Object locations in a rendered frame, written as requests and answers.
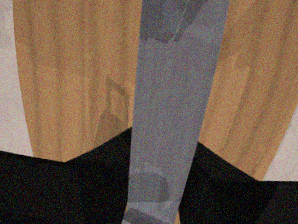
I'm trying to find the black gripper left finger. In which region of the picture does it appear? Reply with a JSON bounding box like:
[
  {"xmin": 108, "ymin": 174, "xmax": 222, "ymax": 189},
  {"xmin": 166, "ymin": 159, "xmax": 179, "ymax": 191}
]
[{"xmin": 0, "ymin": 127, "xmax": 132, "ymax": 224}]

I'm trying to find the wooden board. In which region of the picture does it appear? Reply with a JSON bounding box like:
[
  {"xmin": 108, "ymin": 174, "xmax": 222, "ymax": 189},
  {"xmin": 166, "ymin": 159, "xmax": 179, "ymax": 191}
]
[{"xmin": 12, "ymin": 0, "xmax": 298, "ymax": 181}]

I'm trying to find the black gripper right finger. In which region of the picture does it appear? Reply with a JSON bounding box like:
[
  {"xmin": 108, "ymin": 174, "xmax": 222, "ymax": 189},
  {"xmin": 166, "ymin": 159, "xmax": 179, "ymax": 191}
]
[{"xmin": 178, "ymin": 141, "xmax": 298, "ymax": 224}]

